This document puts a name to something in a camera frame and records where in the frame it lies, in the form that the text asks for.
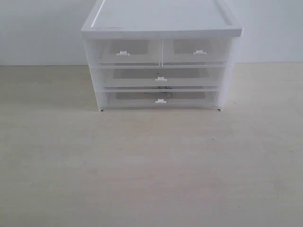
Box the wide translucent drawer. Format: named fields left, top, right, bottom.
left=95, top=89, right=219, bottom=110
left=91, top=68, right=224, bottom=88

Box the white plastic drawer cabinet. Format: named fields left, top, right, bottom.
left=81, top=0, right=243, bottom=111

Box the top right translucent drawer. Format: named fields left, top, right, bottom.
left=162, top=37, right=232, bottom=66

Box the top left translucent drawer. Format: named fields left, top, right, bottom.
left=97, top=39, right=161, bottom=65

